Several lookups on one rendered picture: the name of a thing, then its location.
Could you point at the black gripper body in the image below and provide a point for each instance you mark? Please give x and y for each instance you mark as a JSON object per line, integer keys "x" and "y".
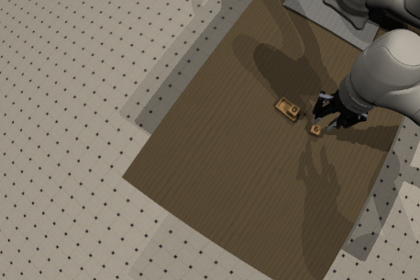
{"x": 336, "y": 101}

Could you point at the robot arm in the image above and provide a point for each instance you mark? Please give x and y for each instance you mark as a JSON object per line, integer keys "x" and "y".
{"x": 387, "y": 72}

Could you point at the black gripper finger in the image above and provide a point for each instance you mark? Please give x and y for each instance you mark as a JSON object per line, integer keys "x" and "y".
{"x": 349, "y": 121}
{"x": 323, "y": 110}

